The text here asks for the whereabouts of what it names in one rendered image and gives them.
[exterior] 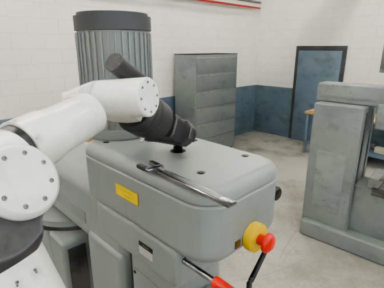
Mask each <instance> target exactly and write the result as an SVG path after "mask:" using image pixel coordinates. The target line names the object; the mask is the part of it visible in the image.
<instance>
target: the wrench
mask: <svg viewBox="0 0 384 288"><path fill-rule="evenodd" d="M149 165H151V166H152V167H147V166H145V165H143V164H141V163H139V164H137V168H138V169H140V170H142V171H145V172H147V173H150V172H154V173H156V174H158V175H160V176H162V177H164V178H166V179H168V180H171V181H173V182H175V183H177V184H179V185H181V186H183V187H185V188H187V189H189V190H191V191H193V192H195V193H197V194H199V195H202V196H204V197H206V198H208V199H210V200H212V201H214V202H216V203H218V204H220V205H222V206H224V207H226V208H231V207H233V206H235V205H236V204H237V202H236V201H235V200H233V199H231V198H228V197H226V196H224V195H222V194H220V193H217V192H215V191H213V190H210V189H208V188H206V187H204V186H202V185H199V184H197V183H195V182H193V181H191V180H188V179H186V178H184V177H182V176H180V175H177V174H175V173H173V172H170V171H168V170H166V169H164V166H163V165H161V164H160V163H158V162H156V161H153V160H151V161H149Z"/></svg>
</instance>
